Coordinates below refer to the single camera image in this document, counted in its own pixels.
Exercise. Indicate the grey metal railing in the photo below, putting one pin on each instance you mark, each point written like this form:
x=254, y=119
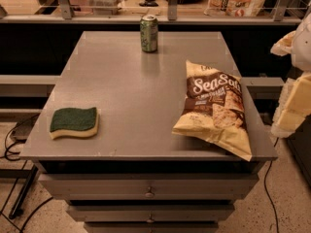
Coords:
x=287, y=12

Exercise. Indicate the top drawer knob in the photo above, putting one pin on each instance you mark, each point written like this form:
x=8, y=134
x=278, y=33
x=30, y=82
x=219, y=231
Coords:
x=149, y=193

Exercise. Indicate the green soda can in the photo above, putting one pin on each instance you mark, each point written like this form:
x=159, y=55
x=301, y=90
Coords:
x=148, y=33

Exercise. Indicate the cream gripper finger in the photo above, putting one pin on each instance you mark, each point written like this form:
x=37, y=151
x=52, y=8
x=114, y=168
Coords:
x=294, y=106
x=284, y=45

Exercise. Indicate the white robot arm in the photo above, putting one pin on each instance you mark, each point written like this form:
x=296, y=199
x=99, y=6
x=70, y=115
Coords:
x=301, y=47

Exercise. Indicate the green and yellow sponge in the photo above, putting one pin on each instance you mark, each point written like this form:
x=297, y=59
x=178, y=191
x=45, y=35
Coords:
x=74, y=122

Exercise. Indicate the brown sea salt chip bag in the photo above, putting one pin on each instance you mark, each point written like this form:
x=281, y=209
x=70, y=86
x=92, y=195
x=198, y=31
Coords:
x=214, y=110

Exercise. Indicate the black metal stand leg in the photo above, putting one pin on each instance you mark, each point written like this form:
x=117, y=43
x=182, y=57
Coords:
x=28, y=176

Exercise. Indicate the grey drawer cabinet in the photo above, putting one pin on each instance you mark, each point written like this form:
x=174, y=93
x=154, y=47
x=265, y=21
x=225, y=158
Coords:
x=139, y=97

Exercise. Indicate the drawer knob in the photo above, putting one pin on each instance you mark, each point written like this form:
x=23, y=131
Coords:
x=149, y=193
x=150, y=219

